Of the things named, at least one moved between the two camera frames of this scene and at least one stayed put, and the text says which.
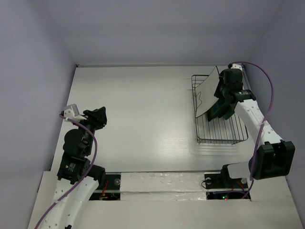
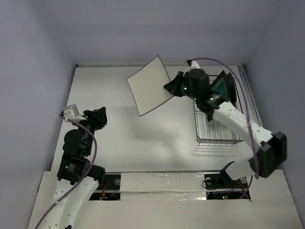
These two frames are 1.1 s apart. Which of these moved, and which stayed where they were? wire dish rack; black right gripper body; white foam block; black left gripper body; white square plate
Moved: black right gripper body; white square plate
Stayed: white foam block; wire dish rack; black left gripper body
